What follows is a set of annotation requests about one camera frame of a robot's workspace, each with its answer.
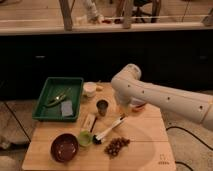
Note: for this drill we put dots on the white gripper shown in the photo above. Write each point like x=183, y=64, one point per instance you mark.
x=124, y=109

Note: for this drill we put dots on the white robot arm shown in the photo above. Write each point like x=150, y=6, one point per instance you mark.
x=196, y=107

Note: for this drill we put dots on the small metal cup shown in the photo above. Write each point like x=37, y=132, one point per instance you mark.
x=102, y=106

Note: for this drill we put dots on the white plastic cup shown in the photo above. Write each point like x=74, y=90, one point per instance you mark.
x=89, y=89

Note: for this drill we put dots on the small green cup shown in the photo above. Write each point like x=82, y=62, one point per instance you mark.
x=84, y=138

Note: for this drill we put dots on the terracotta bowl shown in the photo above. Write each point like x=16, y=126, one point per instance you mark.
x=137, y=108

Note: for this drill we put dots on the blue-grey cloth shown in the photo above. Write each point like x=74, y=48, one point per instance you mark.
x=137, y=102

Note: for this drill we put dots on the wooden block with black stick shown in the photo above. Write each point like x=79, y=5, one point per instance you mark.
x=89, y=122

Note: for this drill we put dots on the pile of brown nuts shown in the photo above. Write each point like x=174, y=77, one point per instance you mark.
x=115, y=145

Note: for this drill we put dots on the grey sponge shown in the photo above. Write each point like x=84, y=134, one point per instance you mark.
x=66, y=108

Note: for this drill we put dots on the green scissors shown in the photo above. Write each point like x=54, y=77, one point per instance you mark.
x=59, y=98

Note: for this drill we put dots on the green plastic tray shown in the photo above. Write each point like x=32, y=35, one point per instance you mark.
x=53, y=86

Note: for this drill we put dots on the dark red bowl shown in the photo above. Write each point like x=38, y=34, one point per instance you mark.
x=64, y=148

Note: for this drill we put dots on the white handled brush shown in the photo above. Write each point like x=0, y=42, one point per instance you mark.
x=98, y=138

